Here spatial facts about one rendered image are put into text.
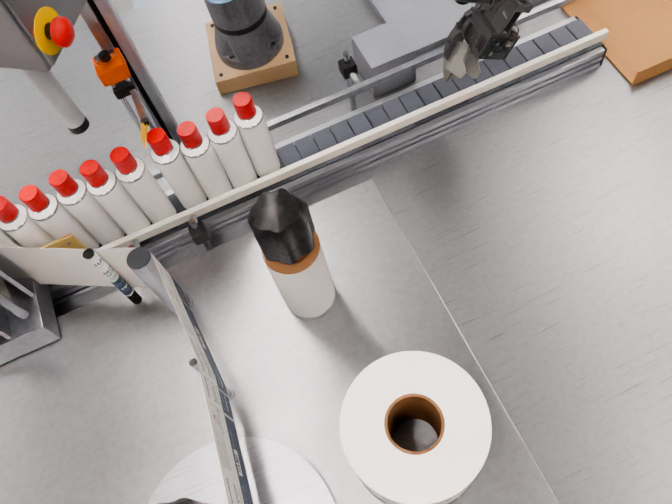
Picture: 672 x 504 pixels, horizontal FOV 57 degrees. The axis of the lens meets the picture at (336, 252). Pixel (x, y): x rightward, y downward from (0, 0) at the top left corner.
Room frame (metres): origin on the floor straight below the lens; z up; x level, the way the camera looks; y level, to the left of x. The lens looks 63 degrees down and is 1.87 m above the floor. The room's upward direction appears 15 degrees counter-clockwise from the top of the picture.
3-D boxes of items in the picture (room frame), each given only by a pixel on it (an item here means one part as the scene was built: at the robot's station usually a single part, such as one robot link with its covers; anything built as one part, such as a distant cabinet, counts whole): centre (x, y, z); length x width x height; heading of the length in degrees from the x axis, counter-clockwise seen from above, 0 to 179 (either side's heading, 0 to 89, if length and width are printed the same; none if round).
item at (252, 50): (1.07, 0.07, 0.92); 0.15 x 0.15 x 0.10
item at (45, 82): (0.77, 0.37, 1.18); 0.04 x 0.04 x 0.21
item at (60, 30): (0.70, 0.27, 1.33); 0.04 x 0.03 x 0.04; 156
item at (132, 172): (0.68, 0.30, 0.98); 0.05 x 0.05 x 0.20
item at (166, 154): (0.70, 0.24, 0.98); 0.05 x 0.05 x 0.20
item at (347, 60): (0.84, -0.12, 0.91); 0.07 x 0.03 x 0.17; 11
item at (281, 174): (0.72, -0.10, 0.91); 1.07 x 0.01 x 0.02; 101
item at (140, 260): (0.49, 0.29, 0.97); 0.05 x 0.05 x 0.19
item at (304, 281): (0.44, 0.06, 1.03); 0.09 x 0.09 x 0.30
